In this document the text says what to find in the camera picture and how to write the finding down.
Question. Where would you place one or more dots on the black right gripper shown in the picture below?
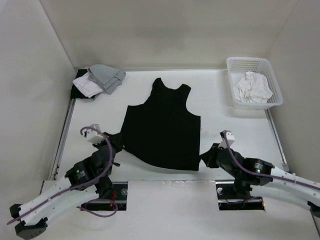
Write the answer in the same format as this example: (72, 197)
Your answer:
(208, 156)

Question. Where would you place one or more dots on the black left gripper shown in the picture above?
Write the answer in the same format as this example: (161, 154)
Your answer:
(99, 144)

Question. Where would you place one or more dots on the black tank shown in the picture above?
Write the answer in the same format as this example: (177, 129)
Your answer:
(161, 131)
(75, 93)

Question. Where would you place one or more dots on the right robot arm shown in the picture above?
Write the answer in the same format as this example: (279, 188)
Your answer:
(255, 178)

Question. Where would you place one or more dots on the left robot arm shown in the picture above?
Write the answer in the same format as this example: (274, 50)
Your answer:
(86, 181)

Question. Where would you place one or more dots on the black folded tank top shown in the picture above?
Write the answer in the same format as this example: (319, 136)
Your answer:
(75, 93)

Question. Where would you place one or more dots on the white folded tank top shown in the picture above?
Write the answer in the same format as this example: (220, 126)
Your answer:
(87, 87)

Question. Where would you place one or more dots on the white crumpled tank top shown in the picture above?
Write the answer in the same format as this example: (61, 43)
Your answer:
(252, 88)

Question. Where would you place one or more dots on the grey folded tank top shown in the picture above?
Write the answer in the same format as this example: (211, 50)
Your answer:
(106, 77)

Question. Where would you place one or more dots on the white plastic laundry basket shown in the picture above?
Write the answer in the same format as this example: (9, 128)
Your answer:
(238, 66)

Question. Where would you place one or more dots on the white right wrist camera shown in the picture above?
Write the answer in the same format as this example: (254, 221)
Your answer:
(227, 139)

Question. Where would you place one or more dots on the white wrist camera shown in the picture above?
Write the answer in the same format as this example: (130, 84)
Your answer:
(227, 139)
(93, 137)

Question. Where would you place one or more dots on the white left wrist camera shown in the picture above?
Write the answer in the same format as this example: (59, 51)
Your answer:
(93, 137)

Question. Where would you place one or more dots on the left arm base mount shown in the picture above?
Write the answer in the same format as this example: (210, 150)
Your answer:
(119, 195)

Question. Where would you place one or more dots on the left aluminium table rail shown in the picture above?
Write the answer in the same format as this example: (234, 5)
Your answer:
(56, 161)

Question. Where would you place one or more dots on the aluminium table rail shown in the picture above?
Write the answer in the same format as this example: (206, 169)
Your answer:
(56, 161)
(272, 125)

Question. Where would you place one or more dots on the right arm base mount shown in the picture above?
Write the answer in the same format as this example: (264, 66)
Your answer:
(229, 200)

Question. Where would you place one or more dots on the right aluminium table rail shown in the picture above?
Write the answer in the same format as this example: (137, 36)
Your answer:
(272, 125)

